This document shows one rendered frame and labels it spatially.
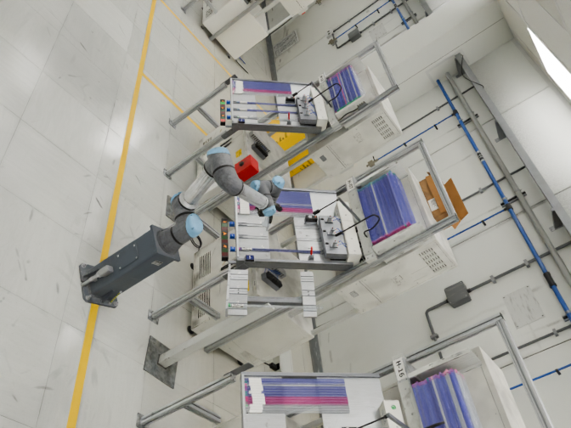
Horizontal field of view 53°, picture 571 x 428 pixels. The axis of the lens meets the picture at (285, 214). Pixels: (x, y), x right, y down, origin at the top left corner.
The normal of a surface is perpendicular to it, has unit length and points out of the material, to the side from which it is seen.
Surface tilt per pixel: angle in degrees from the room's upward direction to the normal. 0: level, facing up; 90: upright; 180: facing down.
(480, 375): 90
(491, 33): 90
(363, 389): 44
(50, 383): 0
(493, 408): 90
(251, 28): 90
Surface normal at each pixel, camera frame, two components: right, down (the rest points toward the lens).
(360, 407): 0.16, -0.74
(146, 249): -0.52, -0.29
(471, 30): 0.09, 0.68
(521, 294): -0.59, -0.56
